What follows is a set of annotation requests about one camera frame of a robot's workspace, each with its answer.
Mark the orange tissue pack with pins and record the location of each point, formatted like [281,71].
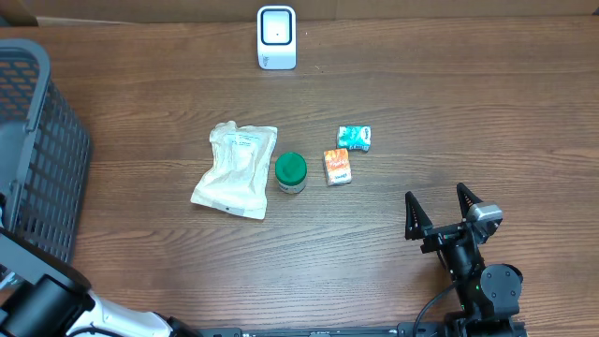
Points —
[337,167]

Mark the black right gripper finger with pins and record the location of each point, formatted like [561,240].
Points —
[417,222]
[469,202]

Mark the teal tissue pack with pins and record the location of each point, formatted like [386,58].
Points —
[354,137]

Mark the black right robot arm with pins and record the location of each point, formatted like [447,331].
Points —
[488,294]

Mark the green lid jar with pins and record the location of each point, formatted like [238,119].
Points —
[291,172]

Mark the white barcode scanner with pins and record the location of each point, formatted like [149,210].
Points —
[276,37]

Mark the white plastic pouch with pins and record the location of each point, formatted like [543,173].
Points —
[236,182]

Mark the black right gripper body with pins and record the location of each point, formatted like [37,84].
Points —
[441,238]

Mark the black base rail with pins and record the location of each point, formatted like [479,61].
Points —
[318,331]

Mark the grey plastic mesh basket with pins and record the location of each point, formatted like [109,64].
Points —
[45,152]

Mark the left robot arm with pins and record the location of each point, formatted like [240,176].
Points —
[54,299]

